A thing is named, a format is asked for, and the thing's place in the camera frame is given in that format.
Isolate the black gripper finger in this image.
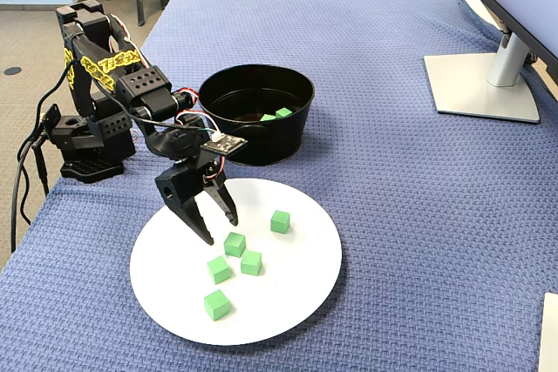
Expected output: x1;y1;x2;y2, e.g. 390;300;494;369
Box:
203;173;240;227
173;197;215;246

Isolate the black metal bucket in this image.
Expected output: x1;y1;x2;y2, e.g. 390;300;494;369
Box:
197;64;316;167

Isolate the black cable with plug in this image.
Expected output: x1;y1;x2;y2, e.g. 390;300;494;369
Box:
33;140;51;197

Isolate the white flat board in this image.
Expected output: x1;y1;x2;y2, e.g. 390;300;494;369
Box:
538;292;558;372

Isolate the silver monitor with stand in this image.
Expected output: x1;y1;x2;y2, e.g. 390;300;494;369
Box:
422;0;558;125

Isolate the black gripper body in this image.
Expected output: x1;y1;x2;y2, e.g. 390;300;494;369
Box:
143;121;227;213

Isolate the thick black cable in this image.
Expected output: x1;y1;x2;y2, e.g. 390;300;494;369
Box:
8;130;47;255

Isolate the blue woven cloth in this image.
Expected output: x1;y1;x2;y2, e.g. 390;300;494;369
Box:
0;0;558;372

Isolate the white round plate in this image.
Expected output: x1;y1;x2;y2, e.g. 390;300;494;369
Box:
129;177;344;346

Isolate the thin black cable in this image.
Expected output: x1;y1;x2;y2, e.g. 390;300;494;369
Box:
24;64;219;225

